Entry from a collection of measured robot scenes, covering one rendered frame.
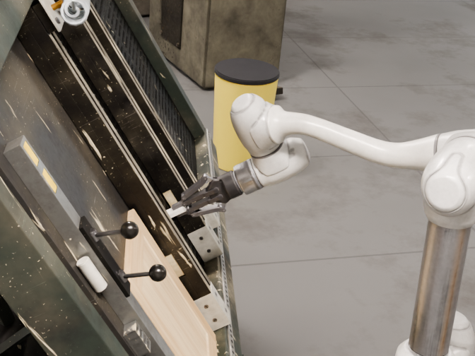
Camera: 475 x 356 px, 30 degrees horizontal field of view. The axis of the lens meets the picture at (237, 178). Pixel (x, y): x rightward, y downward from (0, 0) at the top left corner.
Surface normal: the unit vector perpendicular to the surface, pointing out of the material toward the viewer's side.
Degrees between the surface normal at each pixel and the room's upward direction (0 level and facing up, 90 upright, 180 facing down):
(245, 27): 90
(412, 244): 0
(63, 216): 90
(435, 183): 86
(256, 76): 0
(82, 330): 90
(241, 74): 0
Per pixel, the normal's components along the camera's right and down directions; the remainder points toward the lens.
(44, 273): 0.07, 0.46
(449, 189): -0.48, 0.27
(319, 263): 0.08, -0.89
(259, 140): -0.19, 0.75
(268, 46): 0.47, 0.44
